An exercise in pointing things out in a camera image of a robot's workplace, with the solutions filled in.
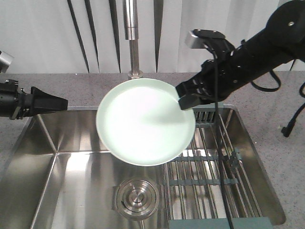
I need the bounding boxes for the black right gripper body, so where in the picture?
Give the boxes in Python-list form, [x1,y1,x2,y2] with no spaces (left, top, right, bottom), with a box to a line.
[190,45,253,102]

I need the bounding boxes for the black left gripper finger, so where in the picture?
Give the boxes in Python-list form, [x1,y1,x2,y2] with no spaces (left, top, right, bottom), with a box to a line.
[31,87,68,107]
[30,105,67,116]

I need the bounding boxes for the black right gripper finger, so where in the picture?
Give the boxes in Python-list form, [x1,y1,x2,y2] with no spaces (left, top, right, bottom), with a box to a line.
[178,94,214,110]
[175,80,203,99]

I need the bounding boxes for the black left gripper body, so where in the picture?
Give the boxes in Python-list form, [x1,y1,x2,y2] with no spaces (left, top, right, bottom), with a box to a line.
[0,79,32,119]

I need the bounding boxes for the light green round plate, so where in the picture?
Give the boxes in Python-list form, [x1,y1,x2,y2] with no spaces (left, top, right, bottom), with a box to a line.
[96,78,195,167]

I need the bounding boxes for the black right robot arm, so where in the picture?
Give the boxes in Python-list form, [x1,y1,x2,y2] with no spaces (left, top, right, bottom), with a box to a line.
[176,0,305,110]

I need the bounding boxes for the grey sink drying rack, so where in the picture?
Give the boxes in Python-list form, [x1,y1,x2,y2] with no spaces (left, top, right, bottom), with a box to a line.
[164,104,273,229]

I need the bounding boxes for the white pleated curtain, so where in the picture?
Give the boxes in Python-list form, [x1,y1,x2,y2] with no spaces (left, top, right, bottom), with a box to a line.
[0,0,283,73]

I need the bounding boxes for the stainless steel faucet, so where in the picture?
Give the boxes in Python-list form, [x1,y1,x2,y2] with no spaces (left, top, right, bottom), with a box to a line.
[122,0,143,80]

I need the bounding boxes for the round steel sink drain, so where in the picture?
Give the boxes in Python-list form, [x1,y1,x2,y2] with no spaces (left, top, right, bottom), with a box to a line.
[113,178,160,221]

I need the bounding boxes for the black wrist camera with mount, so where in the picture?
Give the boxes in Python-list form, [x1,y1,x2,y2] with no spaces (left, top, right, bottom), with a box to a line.
[185,29,235,58]

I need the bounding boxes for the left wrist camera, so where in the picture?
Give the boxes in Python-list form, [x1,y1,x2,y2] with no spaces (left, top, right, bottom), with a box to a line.
[0,51,14,73]

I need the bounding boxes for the black camera cable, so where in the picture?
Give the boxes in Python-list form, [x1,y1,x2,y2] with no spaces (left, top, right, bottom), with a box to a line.
[213,53,235,229]

